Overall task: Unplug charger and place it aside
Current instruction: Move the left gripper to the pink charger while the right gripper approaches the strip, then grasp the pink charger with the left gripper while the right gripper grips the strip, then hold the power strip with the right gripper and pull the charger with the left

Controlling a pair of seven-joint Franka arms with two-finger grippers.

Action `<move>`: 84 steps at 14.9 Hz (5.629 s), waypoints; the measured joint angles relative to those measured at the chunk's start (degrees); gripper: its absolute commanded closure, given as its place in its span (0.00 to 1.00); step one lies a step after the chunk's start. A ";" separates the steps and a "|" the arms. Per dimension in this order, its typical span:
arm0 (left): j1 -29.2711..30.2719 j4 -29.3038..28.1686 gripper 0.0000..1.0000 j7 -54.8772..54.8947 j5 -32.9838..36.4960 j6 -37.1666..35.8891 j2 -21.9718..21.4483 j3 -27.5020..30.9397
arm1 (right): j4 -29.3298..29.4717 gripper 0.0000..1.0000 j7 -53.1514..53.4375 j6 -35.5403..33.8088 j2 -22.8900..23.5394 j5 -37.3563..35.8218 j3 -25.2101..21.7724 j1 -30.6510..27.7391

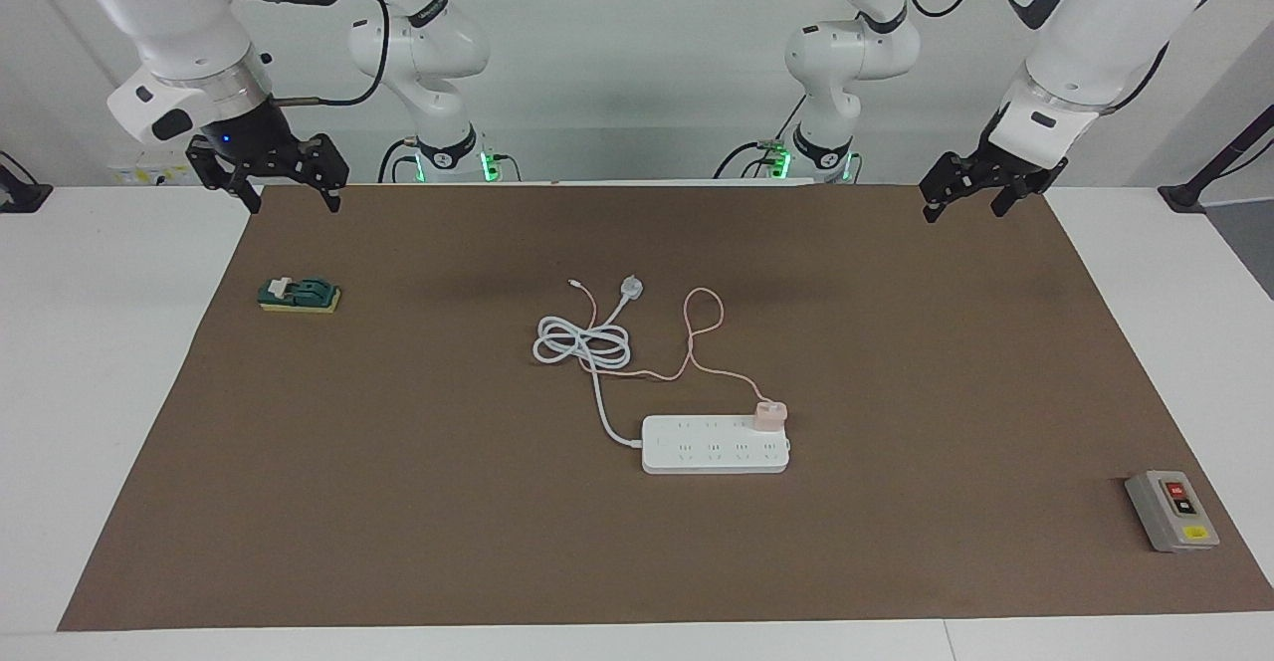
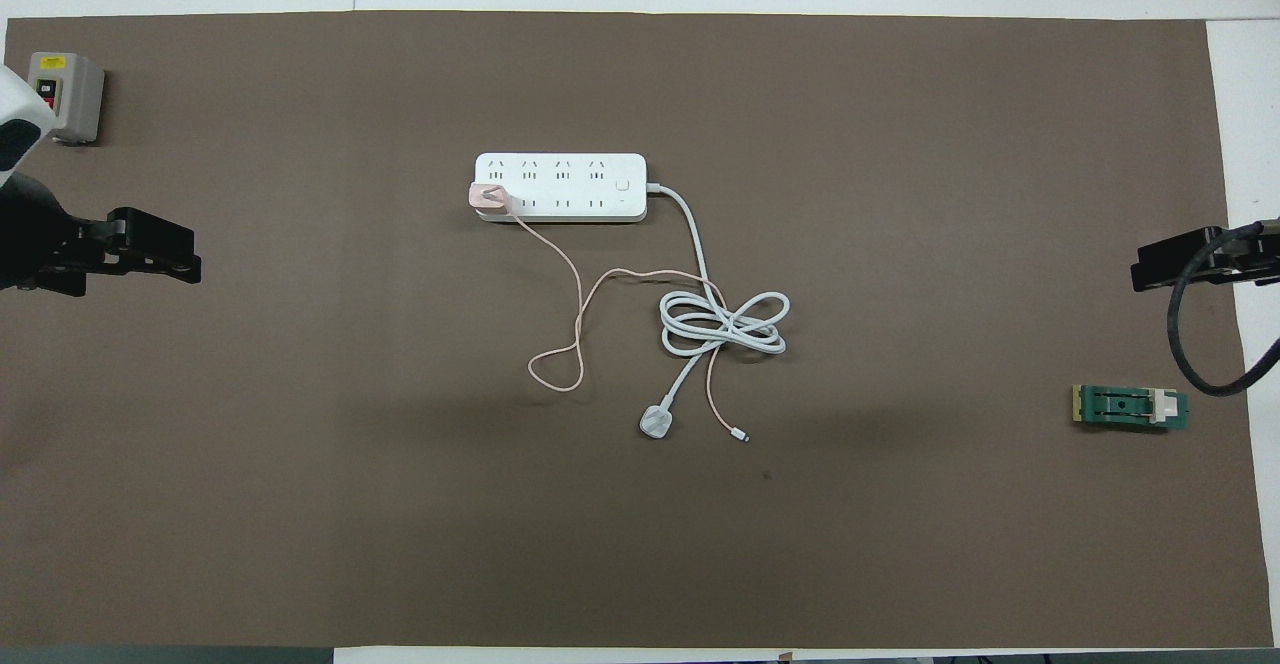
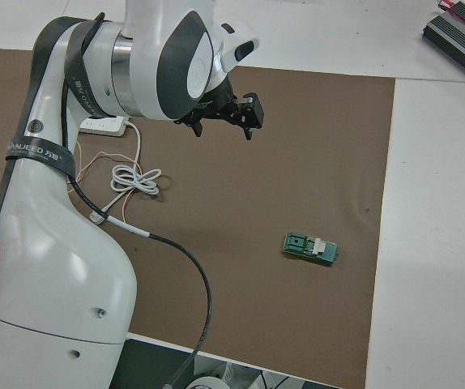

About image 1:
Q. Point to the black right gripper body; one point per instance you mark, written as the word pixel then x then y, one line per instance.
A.
pixel 259 148

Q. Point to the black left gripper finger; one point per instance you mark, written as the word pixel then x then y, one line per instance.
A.
pixel 951 178
pixel 1015 193

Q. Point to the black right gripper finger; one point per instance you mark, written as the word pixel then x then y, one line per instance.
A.
pixel 209 168
pixel 331 168

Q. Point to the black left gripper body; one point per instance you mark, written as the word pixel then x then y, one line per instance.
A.
pixel 1025 173

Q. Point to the pink charger adapter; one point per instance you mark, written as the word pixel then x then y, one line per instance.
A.
pixel 770 415

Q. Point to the white power strip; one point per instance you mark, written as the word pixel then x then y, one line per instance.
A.
pixel 712 447

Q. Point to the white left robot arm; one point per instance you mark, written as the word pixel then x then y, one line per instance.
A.
pixel 1095 34

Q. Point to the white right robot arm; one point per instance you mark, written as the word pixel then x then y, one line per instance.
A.
pixel 169 24

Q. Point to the green circuit board module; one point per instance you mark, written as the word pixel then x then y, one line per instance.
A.
pixel 299 293

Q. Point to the brown table mat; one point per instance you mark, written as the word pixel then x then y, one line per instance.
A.
pixel 398 492

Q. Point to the black camera stand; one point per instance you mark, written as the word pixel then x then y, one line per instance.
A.
pixel 1209 168
pixel 20 193

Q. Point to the grey push-button switch box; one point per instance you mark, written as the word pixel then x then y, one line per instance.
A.
pixel 1174 512

